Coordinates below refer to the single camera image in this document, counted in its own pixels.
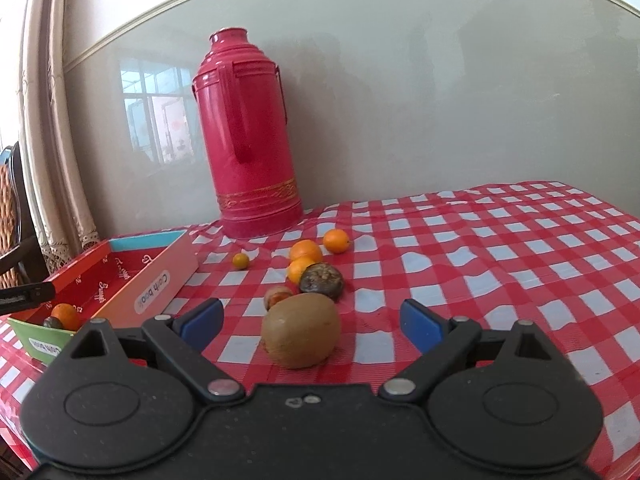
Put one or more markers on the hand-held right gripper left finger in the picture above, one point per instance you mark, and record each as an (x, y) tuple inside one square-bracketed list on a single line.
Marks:
[(202, 324)]

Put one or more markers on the dark wrinkled passion fruit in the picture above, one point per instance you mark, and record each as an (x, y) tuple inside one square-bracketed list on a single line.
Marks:
[(321, 280)]

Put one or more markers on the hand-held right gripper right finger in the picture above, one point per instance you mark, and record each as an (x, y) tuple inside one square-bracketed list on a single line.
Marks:
[(420, 326)]

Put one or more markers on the dark wicker chair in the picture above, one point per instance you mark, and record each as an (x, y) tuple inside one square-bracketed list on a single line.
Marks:
[(10, 210)]

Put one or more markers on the beige curtain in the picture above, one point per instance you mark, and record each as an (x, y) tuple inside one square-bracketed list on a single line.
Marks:
[(50, 160)]

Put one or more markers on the small brown nut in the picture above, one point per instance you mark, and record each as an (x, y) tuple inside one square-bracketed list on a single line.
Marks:
[(276, 296)]

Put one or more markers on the small kumquat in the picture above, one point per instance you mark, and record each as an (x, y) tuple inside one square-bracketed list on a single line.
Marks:
[(241, 260)]

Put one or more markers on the small dark fruit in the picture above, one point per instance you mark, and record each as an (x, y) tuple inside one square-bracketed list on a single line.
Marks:
[(52, 323)]

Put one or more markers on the red checkered tablecloth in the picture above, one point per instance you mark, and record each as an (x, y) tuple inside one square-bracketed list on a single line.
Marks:
[(500, 260)]

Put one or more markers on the colourful cardboard box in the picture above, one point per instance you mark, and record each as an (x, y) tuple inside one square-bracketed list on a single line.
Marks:
[(150, 285)]

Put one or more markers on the red thermos flask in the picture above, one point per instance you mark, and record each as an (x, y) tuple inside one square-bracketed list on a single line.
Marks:
[(245, 160)]

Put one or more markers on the brown kiwi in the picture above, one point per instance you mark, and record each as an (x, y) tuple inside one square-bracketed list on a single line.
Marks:
[(302, 330)]

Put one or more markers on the orange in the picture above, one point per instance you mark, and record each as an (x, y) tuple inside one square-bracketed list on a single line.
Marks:
[(297, 270), (306, 250), (66, 315), (336, 241)]

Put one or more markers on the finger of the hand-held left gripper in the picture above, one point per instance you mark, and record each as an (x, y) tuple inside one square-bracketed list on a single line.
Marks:
[(25, 297)]

